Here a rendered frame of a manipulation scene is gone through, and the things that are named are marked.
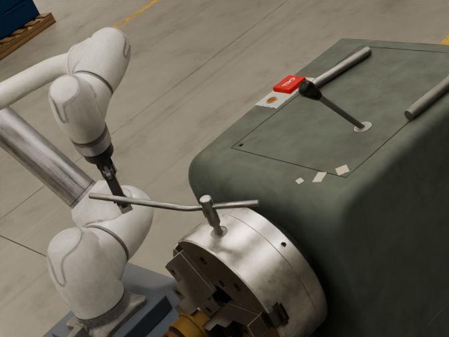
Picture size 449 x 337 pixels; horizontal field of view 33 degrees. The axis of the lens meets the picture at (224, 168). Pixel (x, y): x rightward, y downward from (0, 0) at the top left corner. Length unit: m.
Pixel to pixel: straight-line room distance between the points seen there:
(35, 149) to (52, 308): 1.83
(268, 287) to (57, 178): 0.93
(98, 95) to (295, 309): 0.66
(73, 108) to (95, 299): 0.59
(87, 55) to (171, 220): 2.32
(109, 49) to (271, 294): 0.72
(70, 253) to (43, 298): 2.01
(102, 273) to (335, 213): 0.85
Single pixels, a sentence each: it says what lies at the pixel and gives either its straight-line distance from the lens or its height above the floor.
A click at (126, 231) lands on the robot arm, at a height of 0.98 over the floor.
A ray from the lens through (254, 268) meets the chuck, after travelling 1.40.
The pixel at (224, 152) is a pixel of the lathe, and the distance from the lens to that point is 1.66.
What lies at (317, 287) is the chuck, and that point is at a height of 1.09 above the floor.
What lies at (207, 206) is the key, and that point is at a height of 1.31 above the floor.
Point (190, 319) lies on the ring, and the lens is 1.47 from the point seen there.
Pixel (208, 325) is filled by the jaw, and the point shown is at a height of 1.11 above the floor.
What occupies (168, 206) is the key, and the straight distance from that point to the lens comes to 1.43.
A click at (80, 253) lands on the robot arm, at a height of 1.04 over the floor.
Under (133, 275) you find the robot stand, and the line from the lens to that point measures 2.37.
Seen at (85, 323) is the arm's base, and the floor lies 0.84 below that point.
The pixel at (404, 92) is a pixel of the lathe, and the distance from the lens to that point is 1.64.
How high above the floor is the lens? 2.01
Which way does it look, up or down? 28 degrees down
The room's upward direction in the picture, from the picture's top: 24 degrees counter-clockwise
